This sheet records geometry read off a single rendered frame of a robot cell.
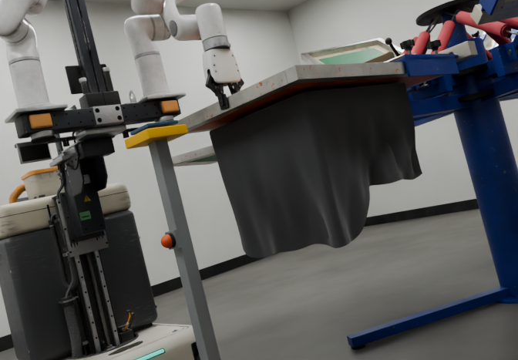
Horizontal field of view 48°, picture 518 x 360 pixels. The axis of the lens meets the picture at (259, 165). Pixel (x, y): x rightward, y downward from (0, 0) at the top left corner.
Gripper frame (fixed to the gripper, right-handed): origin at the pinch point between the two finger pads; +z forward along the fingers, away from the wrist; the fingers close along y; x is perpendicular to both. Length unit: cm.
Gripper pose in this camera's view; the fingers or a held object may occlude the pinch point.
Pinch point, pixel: (229, 101)
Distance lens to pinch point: 166.9
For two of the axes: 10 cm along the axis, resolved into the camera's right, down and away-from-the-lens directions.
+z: 2.3, 9.7, -0.6
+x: 6.5, -2.0, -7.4
